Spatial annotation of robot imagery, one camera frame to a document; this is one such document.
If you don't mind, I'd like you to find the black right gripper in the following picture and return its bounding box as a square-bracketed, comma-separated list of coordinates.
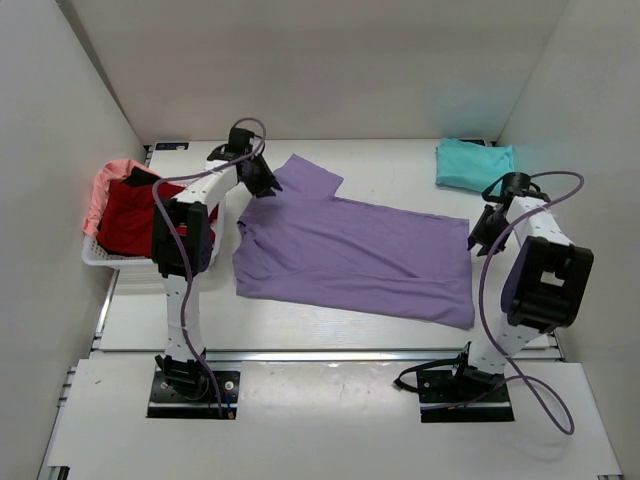
[467, 205, 513, 256]

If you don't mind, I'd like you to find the purple t shirt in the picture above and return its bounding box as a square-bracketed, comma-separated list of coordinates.
[232, 155, 475, 330]

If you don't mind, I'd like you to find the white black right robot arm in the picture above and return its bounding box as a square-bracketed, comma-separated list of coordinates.
[448, 172, 594, 401]

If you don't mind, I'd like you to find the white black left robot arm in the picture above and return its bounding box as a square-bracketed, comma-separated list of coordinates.
[151, 123, 282, 404]

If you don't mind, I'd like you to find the folded teal t shirt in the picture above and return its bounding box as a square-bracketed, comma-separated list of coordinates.
[435, 138, 515, 193]

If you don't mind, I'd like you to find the black garment in basket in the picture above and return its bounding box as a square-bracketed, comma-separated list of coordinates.
[122, 167, 160, 188]

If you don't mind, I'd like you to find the red t shirt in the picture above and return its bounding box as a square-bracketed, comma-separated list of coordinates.
[93, 180, 189, 258]

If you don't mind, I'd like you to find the pink t shirt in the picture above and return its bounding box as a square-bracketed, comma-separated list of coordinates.
[82, 158, 152, 238]

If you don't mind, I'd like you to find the white plastic laundry basket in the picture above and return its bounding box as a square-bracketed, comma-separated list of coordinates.
[81, 172, 226, 269]

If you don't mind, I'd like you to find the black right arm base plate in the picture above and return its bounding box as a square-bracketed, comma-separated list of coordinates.
[393, 352, 515, 424]

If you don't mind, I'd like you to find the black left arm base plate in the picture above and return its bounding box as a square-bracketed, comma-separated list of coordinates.
[146, 370, 241, 420]

